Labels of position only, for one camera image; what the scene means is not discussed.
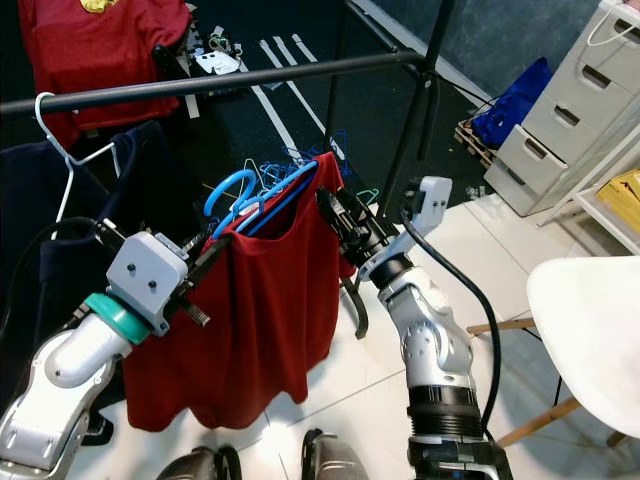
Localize tangled blue wire hangers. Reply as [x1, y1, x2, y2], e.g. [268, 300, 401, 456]
[210, 130, 373, 203]

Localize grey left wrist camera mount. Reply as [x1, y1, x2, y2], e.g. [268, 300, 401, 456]
[105, 232, 196, 336]

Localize grey drawer cabinet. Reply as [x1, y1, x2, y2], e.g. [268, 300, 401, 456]
[485, 0, 640, 216]

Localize black clothes rack rail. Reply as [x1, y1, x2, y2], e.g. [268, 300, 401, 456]
[0, 50, 423, 116]

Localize black clothes rack post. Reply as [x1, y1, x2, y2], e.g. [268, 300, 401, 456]
[375, 0, 453, 191]

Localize grey robot right leg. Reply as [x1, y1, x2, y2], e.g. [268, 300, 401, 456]
[300, 428, 371, 480]

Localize grey robot left leg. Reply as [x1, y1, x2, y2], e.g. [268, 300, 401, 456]
[157, 445, 241, 480]

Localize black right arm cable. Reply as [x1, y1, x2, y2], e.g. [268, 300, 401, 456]
[400, 210, 505, 433]

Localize white shelf unit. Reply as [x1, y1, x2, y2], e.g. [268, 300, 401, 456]
[575, 100, 640, 256]

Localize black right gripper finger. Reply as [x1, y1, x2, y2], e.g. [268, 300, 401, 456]
[318, 186, 359, 229]

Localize white and black device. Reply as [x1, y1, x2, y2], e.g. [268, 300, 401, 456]
[155, 25, 241, 96]

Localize black clothes rack crossbar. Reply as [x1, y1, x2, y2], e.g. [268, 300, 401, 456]
[343, 0, 423, 59]

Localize navy shirt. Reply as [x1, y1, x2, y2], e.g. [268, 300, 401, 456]
[0, 120, 161, 441]

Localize blue plastic hanger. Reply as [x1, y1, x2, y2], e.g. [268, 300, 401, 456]
[203, 158, 319, 239]

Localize white chair with wooden legs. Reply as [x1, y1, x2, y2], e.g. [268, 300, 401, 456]
[495, 255, 640, 448]

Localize blue bag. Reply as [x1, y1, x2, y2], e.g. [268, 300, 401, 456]
[472, 57, 553, 149]

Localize dark red shirt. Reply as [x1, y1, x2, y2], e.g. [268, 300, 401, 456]
[122, 150, 346, 433]

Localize red shirt with yellow print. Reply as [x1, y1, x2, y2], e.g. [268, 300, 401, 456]
[18, 0, 193, 141]

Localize yellow box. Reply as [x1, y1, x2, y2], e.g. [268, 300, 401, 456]
[597, 170, 640, 226]

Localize grey robot leg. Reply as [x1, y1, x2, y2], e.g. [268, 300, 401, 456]
[300, 428, 371, 480]
[157, 445, 241, 480]

